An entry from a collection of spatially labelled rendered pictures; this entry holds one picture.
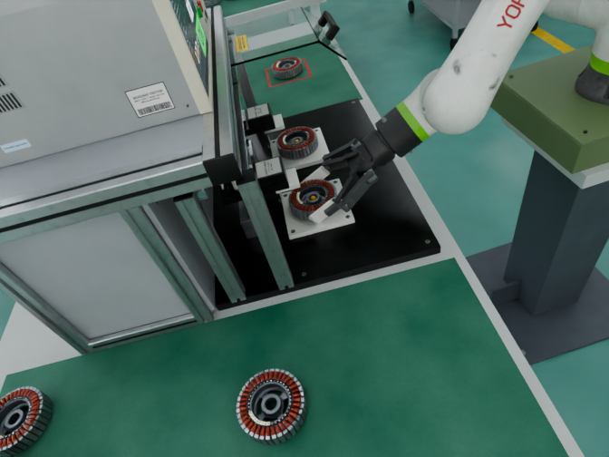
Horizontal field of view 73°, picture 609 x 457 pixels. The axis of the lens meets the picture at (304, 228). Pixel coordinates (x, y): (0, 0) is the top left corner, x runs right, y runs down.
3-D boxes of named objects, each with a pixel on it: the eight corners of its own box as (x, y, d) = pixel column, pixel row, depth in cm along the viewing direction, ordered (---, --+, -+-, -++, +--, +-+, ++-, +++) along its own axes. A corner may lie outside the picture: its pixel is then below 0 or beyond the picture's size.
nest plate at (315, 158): (320, 131, 120) (319, 127, 119) (331, 160, 109) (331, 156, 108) (270, 144, 120) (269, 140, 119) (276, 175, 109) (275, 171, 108)
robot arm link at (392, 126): (388, 96, 85) (403, 119, 79) (416, 131, 92) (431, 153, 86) (364, 115, 88) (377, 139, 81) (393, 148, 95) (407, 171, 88)
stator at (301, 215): (333, 184, 100) (331, 172, 98) (343, 215, 92) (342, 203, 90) (288, 196, 101) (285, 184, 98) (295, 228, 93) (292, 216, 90)
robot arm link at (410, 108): (479, 97, 86) (449, 53, 84) (495, 102, 75) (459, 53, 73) (422, 140, 91) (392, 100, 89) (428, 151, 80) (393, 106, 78)
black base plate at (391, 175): (358, 103, 130) (357, 97, 128) (440, 253, 84) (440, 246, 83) (214, 142, 131) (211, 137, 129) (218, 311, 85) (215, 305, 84)
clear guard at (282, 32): (325, 24, 112) (322, 0, 108) (347, 60, 95) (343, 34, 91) (209, 56, 112) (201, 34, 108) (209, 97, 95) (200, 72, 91)
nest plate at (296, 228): (339, 181, 103) (339, 178, 102) (354, 222, 92) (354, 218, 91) (281, 197, 103) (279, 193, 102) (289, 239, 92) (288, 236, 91)
